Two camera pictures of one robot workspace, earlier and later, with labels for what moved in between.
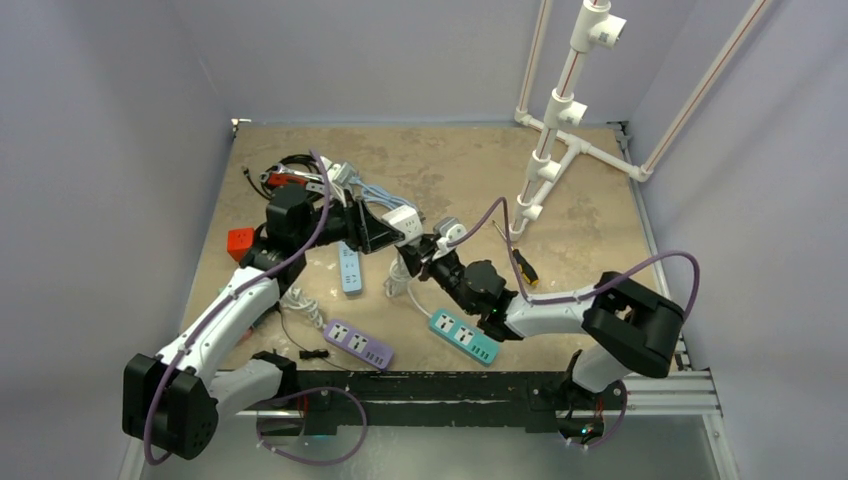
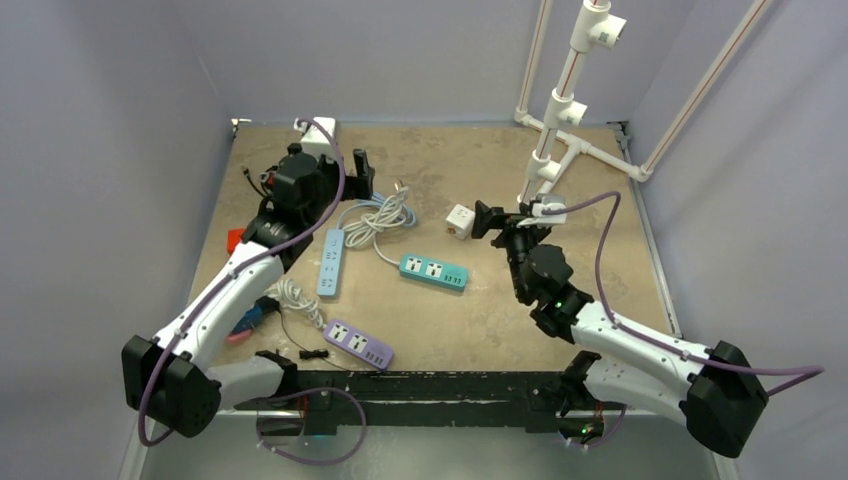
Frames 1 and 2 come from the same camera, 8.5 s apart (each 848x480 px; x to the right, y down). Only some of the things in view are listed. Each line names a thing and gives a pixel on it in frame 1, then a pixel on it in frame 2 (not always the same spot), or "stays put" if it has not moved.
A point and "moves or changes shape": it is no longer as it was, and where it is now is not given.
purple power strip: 358,344 stays put
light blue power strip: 350,269 -> 331,262
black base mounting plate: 534,398 stays put
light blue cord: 378,197 moves or changes shape
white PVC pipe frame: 593,26 stays put
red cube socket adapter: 240,242 stays put
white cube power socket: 407,220 -> 460,221
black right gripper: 430,255 -> 501,223
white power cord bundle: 398,279 moves or changes shape
